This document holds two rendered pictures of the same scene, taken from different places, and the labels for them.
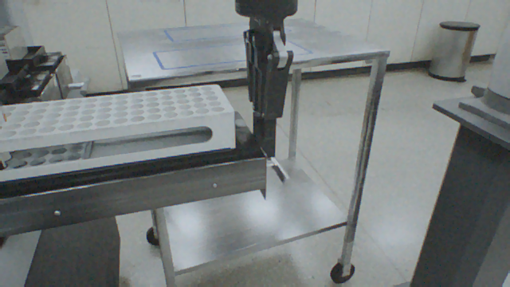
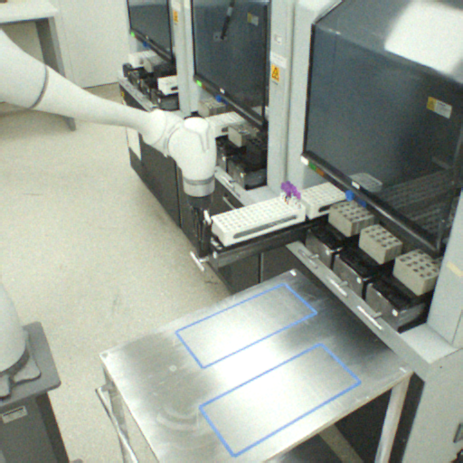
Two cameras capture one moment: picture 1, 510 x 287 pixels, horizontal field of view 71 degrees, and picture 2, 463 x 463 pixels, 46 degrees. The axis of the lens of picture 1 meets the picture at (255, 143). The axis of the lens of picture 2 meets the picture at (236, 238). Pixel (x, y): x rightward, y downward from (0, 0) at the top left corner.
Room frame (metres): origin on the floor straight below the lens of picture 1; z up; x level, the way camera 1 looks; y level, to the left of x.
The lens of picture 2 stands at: (1.80, -0.16, 1.81)
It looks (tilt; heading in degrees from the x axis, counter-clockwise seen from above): 36 degrees down; 169
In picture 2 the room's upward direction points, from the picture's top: 1 degrees counter-clockwise
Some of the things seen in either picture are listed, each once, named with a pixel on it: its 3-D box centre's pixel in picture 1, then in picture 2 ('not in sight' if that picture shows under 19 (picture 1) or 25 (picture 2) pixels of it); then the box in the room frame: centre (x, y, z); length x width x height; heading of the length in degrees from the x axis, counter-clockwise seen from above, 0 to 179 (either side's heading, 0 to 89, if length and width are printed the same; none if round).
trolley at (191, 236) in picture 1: (244, 169); (250, 462); (0.95, 0.03, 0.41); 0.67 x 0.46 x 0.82; 111
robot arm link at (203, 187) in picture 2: not in sight; (198, 182); (0.45, -0.01, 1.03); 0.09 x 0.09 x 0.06
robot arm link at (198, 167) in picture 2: not in sight; (194, 146); (0.44, -0.02, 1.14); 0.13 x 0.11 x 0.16; 23
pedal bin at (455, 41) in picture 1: (453, 50); not in sight; (3.11, -1.73, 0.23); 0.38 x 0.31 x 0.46; 17
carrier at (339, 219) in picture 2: not in sight; (342, 221); (0.47, 0.43, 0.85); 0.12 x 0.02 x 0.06; 17
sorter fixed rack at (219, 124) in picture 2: not in sight; (240, 122); (-0.38, 0.27, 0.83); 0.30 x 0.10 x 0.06; 107
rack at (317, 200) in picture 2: not in sight; (338, 195); (0.30, 0.48, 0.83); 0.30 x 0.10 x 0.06; 107
